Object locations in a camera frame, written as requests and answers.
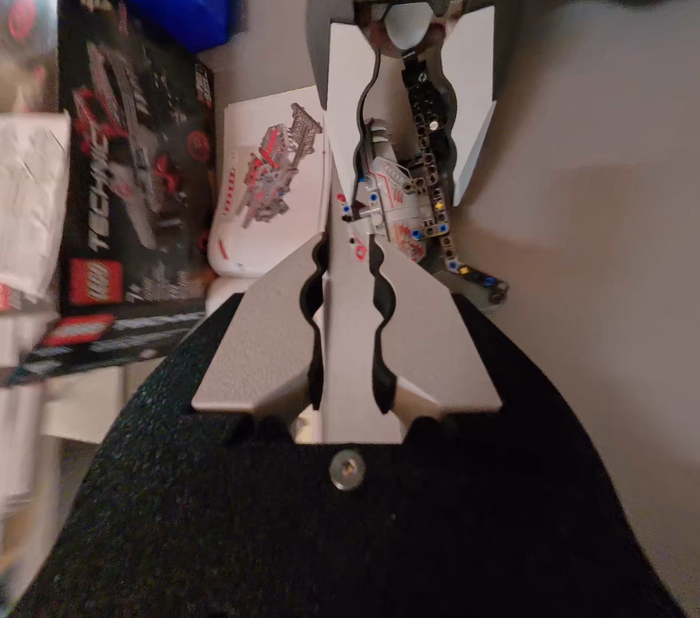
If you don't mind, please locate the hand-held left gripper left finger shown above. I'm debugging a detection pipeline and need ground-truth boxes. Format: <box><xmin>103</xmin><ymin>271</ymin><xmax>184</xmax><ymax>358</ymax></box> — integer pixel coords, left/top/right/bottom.
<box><xmin>191</xmin><ymin>234</ymin><xmax>330</xmax><ymax>415</ymax></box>

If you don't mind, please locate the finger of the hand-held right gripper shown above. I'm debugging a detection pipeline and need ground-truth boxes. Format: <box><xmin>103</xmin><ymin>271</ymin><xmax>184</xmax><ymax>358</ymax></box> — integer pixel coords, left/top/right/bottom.
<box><xmin>437</xmin><ymin>4</ymin><xmax>498</xmax><ymax>207</ymax></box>
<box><xmin>323</xmin><ymin>22</ymin><xmax>392</xmax><ymax>408</ymax></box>

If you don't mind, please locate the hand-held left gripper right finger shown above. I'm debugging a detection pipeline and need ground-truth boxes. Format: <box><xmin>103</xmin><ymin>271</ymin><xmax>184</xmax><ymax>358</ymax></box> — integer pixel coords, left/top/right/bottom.
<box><xmin>371</xmin><ymin>235</ymin><xmax>504</xmax><ymax>416</ymax></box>

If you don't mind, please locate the grey red toy brick car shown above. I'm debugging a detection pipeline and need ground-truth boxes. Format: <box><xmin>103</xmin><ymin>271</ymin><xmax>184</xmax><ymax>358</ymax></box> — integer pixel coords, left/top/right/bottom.
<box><xmin>335</xmin><ymin>54</ymin><xmax>510</xmax><ymax>308</ymax></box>

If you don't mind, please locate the grey desk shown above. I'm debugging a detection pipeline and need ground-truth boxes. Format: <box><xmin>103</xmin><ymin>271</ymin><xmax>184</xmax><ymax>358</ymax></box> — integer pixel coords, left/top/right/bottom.
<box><xmin>197</xmin><ymin>0</ymin><xmax>700</xmax><ymax>618</ymax></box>

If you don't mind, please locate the white instruction booklet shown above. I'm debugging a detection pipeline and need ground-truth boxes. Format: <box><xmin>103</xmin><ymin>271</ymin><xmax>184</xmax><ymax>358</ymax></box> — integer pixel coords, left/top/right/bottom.
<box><xmin>205</xmin><ymin>84</ymin><xmax>331</xmax><ymax>301</ymax></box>

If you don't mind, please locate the black toy set box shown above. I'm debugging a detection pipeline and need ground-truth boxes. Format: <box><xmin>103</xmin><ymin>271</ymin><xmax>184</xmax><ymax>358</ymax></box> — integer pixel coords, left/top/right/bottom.
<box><xmin>0</xmin><ymin>0</ymin><xmax>217</xmax><ymax>389</ymax></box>

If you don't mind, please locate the crumpled white plastic bag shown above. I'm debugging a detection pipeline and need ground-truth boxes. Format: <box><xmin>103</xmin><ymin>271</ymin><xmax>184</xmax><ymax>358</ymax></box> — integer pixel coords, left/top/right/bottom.
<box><xmin>0</xmin><ymin>112</ymin><xmax>72</xmax><ymax>304</ymax></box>

